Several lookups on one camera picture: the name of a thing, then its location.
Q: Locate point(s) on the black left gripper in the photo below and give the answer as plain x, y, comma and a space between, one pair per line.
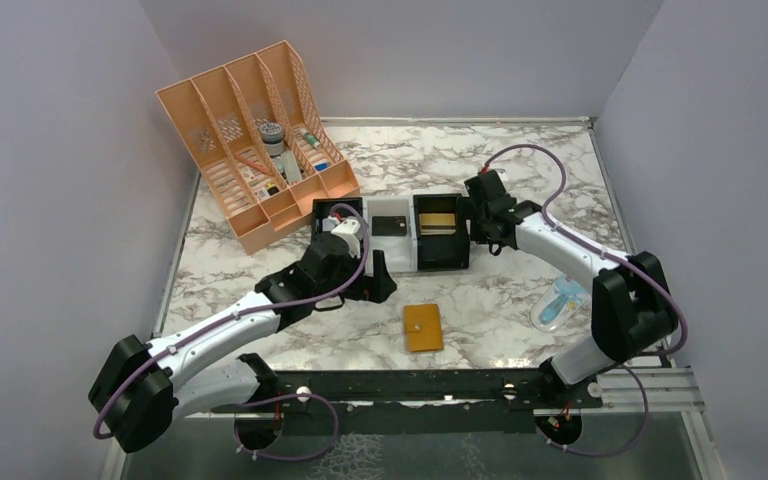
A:
367, 287

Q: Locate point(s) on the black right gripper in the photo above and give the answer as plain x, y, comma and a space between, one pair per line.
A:
480, 208

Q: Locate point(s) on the tan leather card holder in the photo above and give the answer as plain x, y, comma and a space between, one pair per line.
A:
423, 328

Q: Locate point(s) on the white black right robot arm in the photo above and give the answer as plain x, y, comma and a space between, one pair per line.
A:
630, 310

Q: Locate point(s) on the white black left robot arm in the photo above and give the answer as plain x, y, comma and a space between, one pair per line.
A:
139, 387

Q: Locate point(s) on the black credit card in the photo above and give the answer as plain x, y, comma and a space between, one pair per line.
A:
389, 226

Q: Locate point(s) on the gold credit card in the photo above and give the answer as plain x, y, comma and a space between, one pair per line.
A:
437, 224

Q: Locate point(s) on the black right tray bin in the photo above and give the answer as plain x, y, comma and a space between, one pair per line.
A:
443, 252

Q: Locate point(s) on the black tray bin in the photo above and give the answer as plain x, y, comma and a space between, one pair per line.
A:
443, 252
321, 211

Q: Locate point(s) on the black left tray bin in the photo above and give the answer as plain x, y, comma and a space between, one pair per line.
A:
321, 211

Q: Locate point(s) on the clear blue packaged item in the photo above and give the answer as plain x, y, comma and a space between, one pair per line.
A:
558, 303

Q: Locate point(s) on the grey round jar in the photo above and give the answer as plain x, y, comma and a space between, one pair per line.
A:
272, 135

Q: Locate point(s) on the peach plastic desk organizer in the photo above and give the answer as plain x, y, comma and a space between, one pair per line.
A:
217, 113

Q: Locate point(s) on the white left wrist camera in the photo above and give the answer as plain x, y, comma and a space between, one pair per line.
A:
349, 230

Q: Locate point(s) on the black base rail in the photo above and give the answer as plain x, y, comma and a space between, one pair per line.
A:
394, 402

